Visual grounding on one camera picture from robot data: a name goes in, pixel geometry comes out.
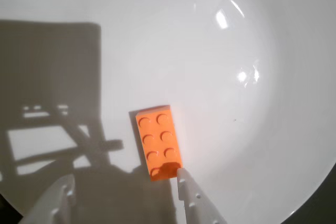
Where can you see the dark grey mat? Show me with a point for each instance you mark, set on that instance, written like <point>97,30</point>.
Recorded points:
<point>323,208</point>

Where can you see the white round plate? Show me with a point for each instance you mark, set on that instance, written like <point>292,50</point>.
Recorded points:
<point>183,51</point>

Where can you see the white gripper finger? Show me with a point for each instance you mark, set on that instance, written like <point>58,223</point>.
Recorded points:
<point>52,203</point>
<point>195,203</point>

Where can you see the orange lego block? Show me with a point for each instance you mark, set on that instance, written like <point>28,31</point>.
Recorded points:
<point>157,140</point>

